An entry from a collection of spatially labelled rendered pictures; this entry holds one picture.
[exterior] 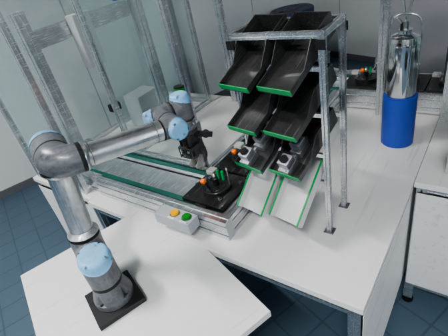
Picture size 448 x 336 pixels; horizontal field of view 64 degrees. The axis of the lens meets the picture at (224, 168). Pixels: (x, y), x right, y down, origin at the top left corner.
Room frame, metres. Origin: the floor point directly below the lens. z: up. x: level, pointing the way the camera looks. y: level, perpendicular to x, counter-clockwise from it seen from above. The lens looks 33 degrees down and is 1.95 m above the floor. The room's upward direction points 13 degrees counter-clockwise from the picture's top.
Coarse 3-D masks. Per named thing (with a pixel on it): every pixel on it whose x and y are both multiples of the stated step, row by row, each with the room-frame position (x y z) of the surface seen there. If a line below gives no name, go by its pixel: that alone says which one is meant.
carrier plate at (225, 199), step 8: (208, 176) 1.48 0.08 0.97; (232, 176) 1.43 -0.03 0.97; (240, 176) 1.42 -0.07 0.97; (200, 184) 1.43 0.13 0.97; (232, 184) 1.37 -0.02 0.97; (192, 192) 1.38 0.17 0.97; (200, 192) 1.36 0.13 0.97; (232, 192) 1.31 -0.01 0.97; (240, 192) 1.30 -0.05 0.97; (184, 200) 1.35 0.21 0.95; (192, 200) 1.32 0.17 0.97; (200, 200) 1.30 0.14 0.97; (208, 200) 1.29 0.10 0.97; (216, 200) 1.28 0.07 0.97; (224, 200) 1.26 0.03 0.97; (232, 200) 1.25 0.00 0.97; (216, 208) 1.23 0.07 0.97; (224, 208) 1.21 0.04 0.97
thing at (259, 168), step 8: (248, 136) 1.24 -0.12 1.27; (248, 144) 1.23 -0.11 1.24; (272, 144) 1.18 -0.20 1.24; (280, 144) 1.16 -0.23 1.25; (264, 152) 1.17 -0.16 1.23; (272, 152) 1.13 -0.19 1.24; (256, 160) 1.15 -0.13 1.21; (264, 160) 1.13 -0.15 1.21; (248, 168) 1.13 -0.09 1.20; (256, 168) 1.12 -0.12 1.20; (264, 168) 1.09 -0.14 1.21
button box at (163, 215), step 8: (160, 208) 1.33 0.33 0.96; (168, 208) 1.31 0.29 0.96; (176, 208) 1.30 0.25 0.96; (160, 216) 1.28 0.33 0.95; (168, 216) 1.25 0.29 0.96; (176, 216) 1.24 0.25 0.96; (192, 216) 1.22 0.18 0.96; (168, 224) 1.26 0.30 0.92; (176, 224) 1.22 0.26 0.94; (184, 224) 1.18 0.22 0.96; (192, 224) 1.19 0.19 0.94; (192, 232) 1.18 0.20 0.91
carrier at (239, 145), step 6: (240, 144) 1.68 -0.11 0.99; (228, 156) 1.62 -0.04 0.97; (234, 156) 1.57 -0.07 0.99; (222, 162) 1.58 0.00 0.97; (228, 162) 1.57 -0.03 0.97; (234, 162) 1.52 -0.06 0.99; (222, 168) 1.52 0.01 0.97; (228, 168) 1.51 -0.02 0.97; (234, 168) 1.50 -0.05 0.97; (240, 168) 1.49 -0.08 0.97; (234, 174) 1.46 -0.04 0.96; (240, 174) 1.44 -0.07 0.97; (246, 174) 1.42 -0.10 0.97
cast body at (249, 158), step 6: (240, 150) 1.15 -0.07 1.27; (246, 150) 1.14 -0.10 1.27; (252, 150) 1.15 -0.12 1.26; (258, 150) 1.19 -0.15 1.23; (240, 156) 1.15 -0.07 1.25; (246, 156) 1.13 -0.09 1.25; (252, 156) 1.14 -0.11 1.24; (258, 156) 1.16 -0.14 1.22; (240, 162) 1.15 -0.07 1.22; (246, 162) 1.14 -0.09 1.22; (252, 162) 1.14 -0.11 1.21
